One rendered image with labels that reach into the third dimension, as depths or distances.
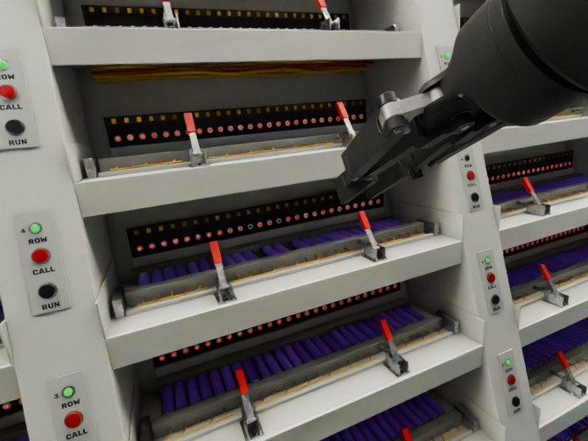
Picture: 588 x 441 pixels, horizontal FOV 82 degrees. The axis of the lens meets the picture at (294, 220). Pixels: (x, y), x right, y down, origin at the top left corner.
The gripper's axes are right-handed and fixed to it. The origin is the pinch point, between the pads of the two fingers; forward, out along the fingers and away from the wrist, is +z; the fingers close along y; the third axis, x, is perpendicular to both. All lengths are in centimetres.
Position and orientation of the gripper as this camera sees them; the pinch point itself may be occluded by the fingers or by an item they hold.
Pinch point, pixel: (367, 178)
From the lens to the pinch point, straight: 36.9
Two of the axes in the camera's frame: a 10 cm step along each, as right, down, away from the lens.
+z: -2.9, 2.7, 9.2
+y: 9.2, -1.8, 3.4
